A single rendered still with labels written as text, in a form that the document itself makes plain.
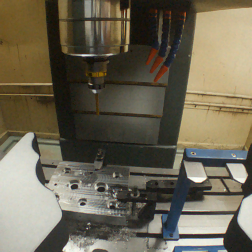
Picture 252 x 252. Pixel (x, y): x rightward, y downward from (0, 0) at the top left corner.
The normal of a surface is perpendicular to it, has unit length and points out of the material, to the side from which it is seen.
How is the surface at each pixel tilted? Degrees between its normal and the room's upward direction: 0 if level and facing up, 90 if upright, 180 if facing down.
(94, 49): 90
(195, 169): 0
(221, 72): 90
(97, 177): 0
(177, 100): 90
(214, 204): 0
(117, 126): 90
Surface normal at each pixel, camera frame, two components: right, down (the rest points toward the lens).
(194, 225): 0.03, -0.87
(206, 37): -0.08, 0.49
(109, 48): 0.47, 0.44
